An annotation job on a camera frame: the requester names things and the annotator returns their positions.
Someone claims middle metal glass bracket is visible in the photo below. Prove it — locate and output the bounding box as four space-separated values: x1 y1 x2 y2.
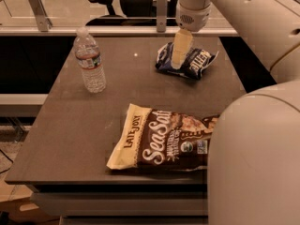
157 0 168 33

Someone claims metal glass bracket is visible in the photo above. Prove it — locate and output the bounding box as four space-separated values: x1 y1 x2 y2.
157 0 168 33
28 0 53 32

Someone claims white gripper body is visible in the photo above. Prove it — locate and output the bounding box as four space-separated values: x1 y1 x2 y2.
175 3 211 32

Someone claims left metal glass bracket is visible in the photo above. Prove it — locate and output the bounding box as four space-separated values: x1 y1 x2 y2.
28 0 53 32

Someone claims brown sea salt chip bag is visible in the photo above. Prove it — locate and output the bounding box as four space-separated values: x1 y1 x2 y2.
107 104 218 172

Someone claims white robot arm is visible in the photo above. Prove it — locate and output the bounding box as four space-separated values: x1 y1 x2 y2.
176 0 300 225

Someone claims cardboard box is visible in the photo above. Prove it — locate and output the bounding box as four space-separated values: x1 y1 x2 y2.
0 180 60 225

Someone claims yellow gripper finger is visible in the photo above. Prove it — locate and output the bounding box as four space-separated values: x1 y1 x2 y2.
172 28 193 69

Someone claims blue chip bag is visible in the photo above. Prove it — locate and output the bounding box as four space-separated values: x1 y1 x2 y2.
155 42 218 80

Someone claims black office chair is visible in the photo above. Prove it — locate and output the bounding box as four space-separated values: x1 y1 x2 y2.
85 0 181 27

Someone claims clear plastic water bottle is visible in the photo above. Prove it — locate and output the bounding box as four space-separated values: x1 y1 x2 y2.
73 27 106 93

